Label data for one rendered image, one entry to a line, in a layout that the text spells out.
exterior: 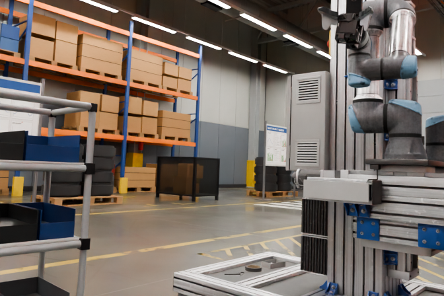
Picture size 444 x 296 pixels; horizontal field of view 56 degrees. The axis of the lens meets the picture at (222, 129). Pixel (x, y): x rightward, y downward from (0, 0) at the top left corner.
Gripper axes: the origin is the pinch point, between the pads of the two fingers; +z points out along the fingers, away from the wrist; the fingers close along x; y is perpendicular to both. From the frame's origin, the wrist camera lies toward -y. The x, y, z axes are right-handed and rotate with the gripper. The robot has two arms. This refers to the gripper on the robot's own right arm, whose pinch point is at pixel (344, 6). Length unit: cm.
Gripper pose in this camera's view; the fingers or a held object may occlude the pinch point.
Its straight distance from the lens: 129.7
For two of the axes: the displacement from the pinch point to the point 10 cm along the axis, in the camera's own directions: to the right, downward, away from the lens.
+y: -1.6, 9.9, -0.3
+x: -8.8, -1.3, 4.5
